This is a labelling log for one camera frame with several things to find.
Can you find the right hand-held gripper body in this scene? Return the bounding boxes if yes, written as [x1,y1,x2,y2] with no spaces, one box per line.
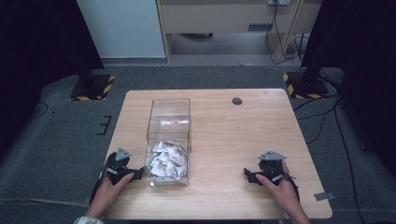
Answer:
[256,150,288,187]

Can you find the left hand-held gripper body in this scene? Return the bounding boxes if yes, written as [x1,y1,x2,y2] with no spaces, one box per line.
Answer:
[106,147,139,186]

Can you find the pile of white packets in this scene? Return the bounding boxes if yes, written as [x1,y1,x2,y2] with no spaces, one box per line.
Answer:
[148,140,189,182]

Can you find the clear acrylic box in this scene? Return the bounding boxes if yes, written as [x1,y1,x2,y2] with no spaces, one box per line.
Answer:
[143,98,191,188]

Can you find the person's right hand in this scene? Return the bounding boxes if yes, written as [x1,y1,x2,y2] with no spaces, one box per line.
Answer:
[255,160,301,210]

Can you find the person's left hand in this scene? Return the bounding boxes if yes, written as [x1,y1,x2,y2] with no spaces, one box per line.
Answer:
[86,172,135,219]

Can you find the black floor tape marks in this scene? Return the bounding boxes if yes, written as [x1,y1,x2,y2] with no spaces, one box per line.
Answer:
[96,115,113,136]

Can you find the grey tape piece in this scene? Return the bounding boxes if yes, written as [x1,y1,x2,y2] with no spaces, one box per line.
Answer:
[313,191,337,202]

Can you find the black stand with striped base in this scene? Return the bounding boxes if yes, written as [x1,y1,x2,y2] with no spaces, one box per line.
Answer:
[69,62,117,103]
[282,62,332,101]

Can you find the white panel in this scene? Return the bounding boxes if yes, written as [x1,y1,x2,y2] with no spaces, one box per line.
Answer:
[76,0,167,60]

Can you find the black curtain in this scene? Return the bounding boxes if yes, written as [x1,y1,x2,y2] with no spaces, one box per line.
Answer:
[0,0,106,158]
[300,0,396,171]

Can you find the light wooden desk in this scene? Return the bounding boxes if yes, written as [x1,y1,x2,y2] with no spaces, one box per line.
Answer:
[155,0,323,64]

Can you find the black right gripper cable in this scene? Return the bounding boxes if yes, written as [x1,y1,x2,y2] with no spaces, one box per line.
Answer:
[284,174,301,202]

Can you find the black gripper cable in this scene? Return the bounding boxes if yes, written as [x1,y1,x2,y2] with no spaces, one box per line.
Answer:
[89,169,110,204]
[284,174,301,202]

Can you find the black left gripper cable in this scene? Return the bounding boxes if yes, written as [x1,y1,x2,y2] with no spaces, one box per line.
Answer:
[89,169,110,204]

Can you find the long black floor cable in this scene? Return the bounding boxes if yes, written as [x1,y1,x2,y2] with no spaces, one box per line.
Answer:
[332,101,363,224]

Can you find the thin black floor cable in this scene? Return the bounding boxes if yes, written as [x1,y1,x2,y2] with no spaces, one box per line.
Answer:
[30,101,50,120]

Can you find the black hanging cable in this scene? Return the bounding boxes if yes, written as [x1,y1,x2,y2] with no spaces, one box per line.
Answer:
[264,3,304,66]

